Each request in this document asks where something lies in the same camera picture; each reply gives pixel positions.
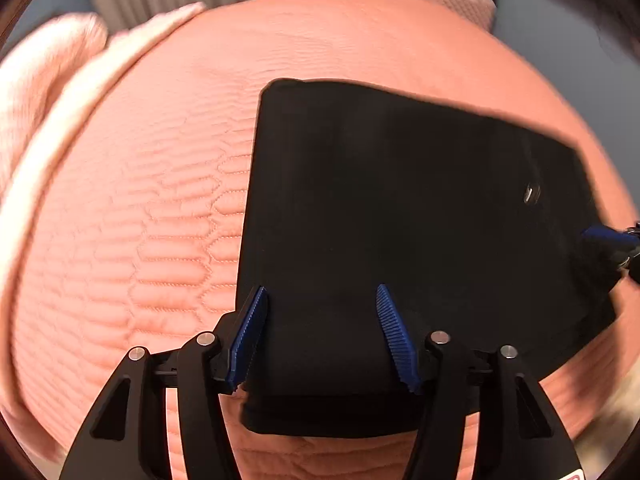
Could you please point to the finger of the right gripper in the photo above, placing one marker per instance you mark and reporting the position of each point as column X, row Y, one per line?
column 612, row 239

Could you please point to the light pink blanket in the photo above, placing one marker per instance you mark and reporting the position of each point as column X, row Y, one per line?
column 65, row 117

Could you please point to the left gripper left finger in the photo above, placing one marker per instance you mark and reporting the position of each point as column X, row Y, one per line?
column 153, row 400

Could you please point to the orange quilted bedspread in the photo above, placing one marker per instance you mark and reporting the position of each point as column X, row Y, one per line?
column 135, row 238

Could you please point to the pink dotted pillow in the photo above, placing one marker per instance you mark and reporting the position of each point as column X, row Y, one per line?
column 34, row 73

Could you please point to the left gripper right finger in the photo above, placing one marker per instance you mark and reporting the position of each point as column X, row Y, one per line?
column 519, row 436

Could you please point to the black pants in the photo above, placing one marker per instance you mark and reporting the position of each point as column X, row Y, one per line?
column 470, row 222

